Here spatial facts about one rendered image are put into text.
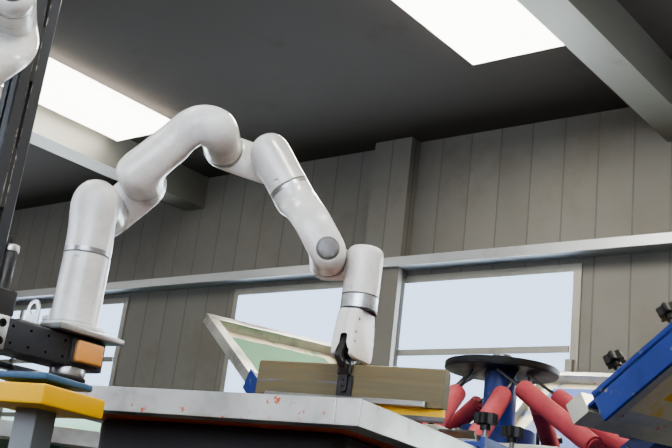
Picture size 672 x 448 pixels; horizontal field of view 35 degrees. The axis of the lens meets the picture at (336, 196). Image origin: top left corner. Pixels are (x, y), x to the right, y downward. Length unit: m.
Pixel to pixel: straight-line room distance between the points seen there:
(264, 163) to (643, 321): 4.02
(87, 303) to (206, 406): 0.61
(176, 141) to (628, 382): 1.03
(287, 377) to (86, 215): 0.52
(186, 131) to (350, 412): 0.91
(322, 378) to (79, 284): 0.51
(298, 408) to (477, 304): 4.96
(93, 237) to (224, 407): 0.69
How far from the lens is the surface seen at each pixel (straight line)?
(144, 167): 2.19
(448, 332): 6.50
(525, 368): 2.84
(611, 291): 6.08
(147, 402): 1.65
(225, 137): 2.18
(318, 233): 2.07
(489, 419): 1.97
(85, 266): 2.14
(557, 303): 6.18
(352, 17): 5.61
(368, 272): 2.10
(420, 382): 2.02
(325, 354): 4.13
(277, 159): 2.17
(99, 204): 2.17
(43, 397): 1.46
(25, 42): 2.07
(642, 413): 2.30
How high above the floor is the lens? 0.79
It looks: 19 degrees up
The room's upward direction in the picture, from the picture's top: 7 degrees clockwise
